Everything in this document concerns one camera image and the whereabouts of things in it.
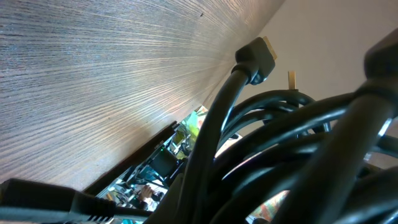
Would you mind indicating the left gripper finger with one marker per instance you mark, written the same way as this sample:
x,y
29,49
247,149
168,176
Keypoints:
x,y
27,201

